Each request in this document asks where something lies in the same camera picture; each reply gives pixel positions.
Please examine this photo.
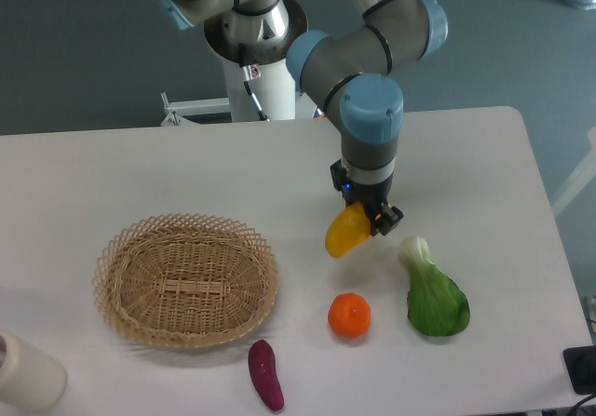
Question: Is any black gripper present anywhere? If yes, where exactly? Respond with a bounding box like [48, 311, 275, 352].
[330, 160, 403, 235]

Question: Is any yellow mango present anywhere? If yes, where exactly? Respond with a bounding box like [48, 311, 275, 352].
[325, 202, 372, 258]

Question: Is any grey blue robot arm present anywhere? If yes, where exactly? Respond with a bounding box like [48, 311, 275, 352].
[159, 0, 448, 235]

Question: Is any green bok choy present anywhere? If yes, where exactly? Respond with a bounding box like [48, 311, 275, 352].
[399, 235, 470, 337]

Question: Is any orange tangerine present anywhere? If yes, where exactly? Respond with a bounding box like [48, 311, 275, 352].
[328, 292, 372, 339]

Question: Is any purple sweet potato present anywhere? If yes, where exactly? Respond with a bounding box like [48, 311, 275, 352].
[248, 340, 285, 411]

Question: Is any woven wicker basket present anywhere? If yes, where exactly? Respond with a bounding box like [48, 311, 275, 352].
[92, 214, 278, 349]

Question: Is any cream cylindrical bottle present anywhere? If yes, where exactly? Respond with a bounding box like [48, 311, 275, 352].
[1, 329, 67, 412]

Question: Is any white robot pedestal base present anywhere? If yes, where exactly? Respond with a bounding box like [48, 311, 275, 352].
[161, 59, 323, 127]

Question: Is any white frame bar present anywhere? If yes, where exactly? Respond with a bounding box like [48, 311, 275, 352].
[550, 127, 595, 219]

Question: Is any black device with cable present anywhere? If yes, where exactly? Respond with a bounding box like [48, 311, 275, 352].
[562, 345, 595, 415]

